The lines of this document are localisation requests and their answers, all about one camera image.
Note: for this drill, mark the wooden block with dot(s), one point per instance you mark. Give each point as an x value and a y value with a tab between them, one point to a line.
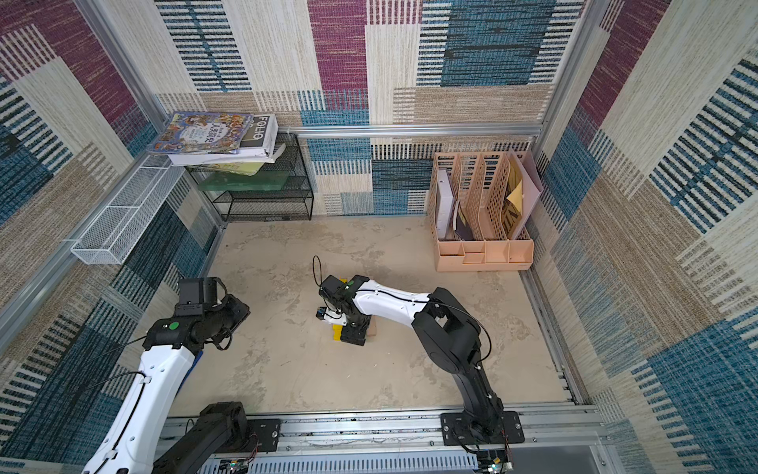
372	327

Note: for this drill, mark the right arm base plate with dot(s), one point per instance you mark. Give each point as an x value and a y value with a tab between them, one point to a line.
461	429

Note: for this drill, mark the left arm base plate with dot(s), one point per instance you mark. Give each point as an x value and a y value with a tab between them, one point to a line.
260	435

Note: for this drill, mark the green folder on shelf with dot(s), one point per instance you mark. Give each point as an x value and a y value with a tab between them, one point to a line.
229	182

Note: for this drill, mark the black wire shelf rack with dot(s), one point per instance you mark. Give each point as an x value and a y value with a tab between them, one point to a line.
278	191

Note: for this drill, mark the colourful picture book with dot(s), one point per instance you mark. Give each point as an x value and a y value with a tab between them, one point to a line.
202	133

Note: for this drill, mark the pink desk file organizer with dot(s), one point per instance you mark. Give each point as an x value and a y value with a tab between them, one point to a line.
475	241

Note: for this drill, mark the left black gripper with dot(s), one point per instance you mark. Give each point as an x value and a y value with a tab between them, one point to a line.
239	310

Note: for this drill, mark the white wire mesh basket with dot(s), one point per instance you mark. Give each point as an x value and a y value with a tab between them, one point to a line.
114	233

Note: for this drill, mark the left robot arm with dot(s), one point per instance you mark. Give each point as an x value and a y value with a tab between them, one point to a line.
206	314

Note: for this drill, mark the yellow black paper in organizer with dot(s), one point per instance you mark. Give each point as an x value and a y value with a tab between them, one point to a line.
512	211

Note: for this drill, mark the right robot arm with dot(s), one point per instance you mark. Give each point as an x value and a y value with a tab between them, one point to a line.
448	333

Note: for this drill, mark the black folio book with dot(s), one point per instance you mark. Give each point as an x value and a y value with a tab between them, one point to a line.
257	146

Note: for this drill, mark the white book in organizer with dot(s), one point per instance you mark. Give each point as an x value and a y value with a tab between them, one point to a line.
445	202

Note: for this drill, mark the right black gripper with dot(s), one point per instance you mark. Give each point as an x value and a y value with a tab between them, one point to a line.
354	328

